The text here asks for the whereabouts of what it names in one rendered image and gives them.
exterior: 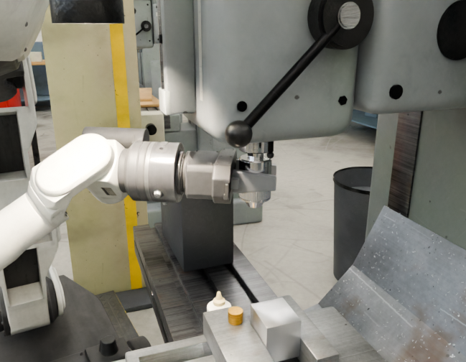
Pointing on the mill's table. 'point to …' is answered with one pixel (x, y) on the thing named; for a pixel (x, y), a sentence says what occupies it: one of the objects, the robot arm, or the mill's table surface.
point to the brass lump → (235, 315)
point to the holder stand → (199, 232)
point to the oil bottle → (217, 303)
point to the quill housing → (267, 71)
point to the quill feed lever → (333, 22)
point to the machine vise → (339, 327)
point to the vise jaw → (233, 339)
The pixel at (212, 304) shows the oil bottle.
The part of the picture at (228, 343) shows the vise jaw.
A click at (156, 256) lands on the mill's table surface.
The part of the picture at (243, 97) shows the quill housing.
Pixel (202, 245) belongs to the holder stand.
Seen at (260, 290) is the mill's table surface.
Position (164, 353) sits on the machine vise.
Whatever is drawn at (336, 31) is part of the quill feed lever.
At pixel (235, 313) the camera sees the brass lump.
